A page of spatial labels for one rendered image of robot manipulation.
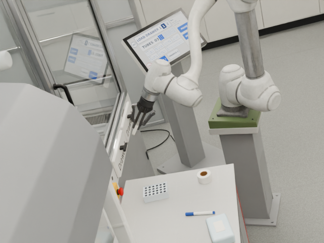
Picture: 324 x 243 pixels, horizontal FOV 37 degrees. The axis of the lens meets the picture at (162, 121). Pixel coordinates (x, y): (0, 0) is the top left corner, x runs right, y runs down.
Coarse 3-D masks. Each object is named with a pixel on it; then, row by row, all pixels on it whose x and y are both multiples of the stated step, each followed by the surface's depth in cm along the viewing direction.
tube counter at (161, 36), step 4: (172, 28) 330; (164, 32) 327; (168, 32) 328; (172, 32) 329; (156, 36) 324; (160, 36) 324; (164, 36) 326; (168, 36) 327; (156, 40) 322; (160, 40) 323
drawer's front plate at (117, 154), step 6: (120, 132) 272; (120, 138) 267; (120, 144) 265; (114, 150) 258; (120, 150) 263; (126, 150) 275; (114, 156) 253; (120, 156) 261; (114, 162) 250; (114, 168) 252; (120, 168) 257; (120, 174) 255
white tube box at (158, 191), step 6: (150, 186) 247; (156, 186) 247; (162, 186) 244; (144, 192) 244; (150, 192) 243; (156, 192) 242; (162, 192) 240; (168, 192) 243; (144, 198) 241; (150, 198) 241; (156, 198) 241; (162, 198) 241
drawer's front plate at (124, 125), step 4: (128, 104) 297; (128, 108) 295; (124, 112) 290; (128, 112) 294; (124, 116) 286; (124, 120) 282; (128, 120) 290; (124, 124) 280; (128, 124) 289; (124, 128) 279; (128, 128) 287; (124, 132) 278; (128, 132) 286; (128, 136) 284; (128, 140) 283
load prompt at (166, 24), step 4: (168, 20) 331; (160, 24) 328; (164, 24) 329; (168, 24) 330; (152, 28) 325; (156, 28) 326; (160, 28) 326; (164, 28) 328; (144, 32) 322; (148, 32) 323; (152, 32) 324; (156, 32) 325; (140, 36) 320; (144, 36) 321; (148, 36) 322; (152, 36) 323; (136, 40) 318; (140, 40) 319; (144, 40) 320
